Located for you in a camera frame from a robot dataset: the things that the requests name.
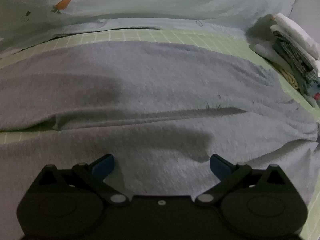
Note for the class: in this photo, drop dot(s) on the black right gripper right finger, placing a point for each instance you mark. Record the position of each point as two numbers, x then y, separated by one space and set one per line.
231 178

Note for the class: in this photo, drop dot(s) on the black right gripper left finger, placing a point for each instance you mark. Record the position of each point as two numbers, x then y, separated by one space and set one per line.
91 177

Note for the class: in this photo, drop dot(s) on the grey sweatpants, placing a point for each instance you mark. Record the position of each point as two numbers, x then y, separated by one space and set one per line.
161 109

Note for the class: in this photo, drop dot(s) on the yellow folded garment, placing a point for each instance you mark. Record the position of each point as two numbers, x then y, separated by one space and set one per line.
289 78

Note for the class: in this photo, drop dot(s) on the blue folded jeans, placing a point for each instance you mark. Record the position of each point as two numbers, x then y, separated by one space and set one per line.
310 88

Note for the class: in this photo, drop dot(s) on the green grid mat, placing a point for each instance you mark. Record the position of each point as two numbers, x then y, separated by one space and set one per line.
175 36

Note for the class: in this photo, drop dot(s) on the checkered folded shirt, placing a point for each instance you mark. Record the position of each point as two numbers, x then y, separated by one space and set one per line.
296 56

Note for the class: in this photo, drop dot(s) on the white folded garment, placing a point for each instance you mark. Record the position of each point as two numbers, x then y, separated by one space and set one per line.
300 36

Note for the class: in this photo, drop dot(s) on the light blue carrot-print quilt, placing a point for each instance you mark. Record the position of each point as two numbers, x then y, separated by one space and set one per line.
25 23

